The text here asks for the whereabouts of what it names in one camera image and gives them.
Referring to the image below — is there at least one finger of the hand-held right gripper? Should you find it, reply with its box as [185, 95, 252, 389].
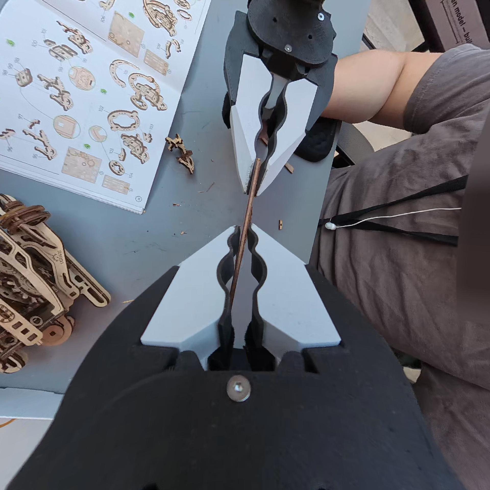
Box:
[256, 77, 319, 197]
[229, 54, 274, 193]

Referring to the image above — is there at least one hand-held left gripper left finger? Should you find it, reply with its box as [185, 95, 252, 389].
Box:
[140, 225, 236, 371]

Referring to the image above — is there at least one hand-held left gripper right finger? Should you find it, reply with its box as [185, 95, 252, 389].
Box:
[249, 224, 342, 371]

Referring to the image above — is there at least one laser-cut wooden parts sheet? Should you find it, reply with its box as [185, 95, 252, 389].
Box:
[228, 158, 262, 311]

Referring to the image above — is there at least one person's right forearm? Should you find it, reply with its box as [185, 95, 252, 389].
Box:
[320, 49, 445, 125]

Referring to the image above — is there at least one assembled wooden mechanical model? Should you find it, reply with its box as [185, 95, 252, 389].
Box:
[0, 193, 112, 374]

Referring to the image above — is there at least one black chair armrest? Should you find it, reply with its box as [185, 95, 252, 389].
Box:
[294, 117, 338, 162]

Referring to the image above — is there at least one small assembled wooden part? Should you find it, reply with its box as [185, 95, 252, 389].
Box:
[165, 133, 196, 175]

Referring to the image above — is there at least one person's grey shirt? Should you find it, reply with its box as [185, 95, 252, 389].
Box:
[309, 43, 490, 490]

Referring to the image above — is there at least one open instruction booklet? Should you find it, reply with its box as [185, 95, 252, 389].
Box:
[0, 0, 212, 215]

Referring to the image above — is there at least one black-white marker board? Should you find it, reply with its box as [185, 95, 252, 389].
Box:
[410, 0, 490, 52]

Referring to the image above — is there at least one thin white cord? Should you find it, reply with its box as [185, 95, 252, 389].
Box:
[325, 207, 462, 231]

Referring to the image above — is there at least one black lanyard strap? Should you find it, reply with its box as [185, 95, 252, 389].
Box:
[318, 174, 469, 247]

